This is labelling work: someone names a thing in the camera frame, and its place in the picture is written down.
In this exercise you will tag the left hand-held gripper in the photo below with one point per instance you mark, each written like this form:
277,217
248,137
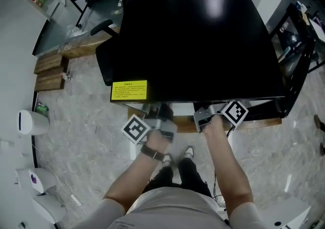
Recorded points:
134,129

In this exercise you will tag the green bottle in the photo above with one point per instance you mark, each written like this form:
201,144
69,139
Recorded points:
41,109

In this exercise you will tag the person's left forearm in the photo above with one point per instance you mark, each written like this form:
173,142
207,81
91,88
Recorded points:
137,177

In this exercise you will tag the small white plug adapter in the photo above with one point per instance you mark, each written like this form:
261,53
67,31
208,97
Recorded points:
66,76

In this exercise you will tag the black office chair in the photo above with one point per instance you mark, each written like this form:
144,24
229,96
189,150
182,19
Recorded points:
105,55

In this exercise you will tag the black trousers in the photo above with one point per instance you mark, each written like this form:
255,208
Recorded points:
189,174

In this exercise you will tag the black wristwatch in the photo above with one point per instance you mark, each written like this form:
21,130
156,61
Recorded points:
152,152

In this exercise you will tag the wooden steps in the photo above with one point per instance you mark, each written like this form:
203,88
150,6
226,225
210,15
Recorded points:
49,73

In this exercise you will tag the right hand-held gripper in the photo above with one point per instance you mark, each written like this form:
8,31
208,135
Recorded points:
234,114

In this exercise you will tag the white power strip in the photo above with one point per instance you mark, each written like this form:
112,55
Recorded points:
75,200

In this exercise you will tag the yellow label sticker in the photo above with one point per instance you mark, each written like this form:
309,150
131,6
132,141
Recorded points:
129,90

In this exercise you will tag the person's left hand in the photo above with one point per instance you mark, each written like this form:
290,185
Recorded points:
157,141

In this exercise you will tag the person's right forearm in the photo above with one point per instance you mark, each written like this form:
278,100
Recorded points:
226,162

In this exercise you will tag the person's white shoe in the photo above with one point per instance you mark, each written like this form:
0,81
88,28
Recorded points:
168,160
188,151

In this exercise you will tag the black fridge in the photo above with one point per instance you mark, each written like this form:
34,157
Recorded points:
198,45

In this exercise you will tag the black metal rack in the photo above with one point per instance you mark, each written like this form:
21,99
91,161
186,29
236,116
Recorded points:
308,45

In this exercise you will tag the long wooden platform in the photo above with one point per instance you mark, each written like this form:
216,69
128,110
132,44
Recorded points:
76,45

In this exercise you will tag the person's left white shoe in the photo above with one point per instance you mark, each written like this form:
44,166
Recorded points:
168,160

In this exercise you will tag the white waste bin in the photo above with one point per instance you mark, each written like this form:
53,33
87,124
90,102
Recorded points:
33,122

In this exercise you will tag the white machine with purple mark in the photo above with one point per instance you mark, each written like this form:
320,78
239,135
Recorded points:
40,184

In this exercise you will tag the person's right white shoe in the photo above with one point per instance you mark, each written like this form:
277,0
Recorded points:
188,151

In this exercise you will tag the white shirt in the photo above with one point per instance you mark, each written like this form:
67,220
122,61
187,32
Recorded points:
172,210

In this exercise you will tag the white device with black knob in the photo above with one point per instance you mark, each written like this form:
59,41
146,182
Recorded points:
287,214

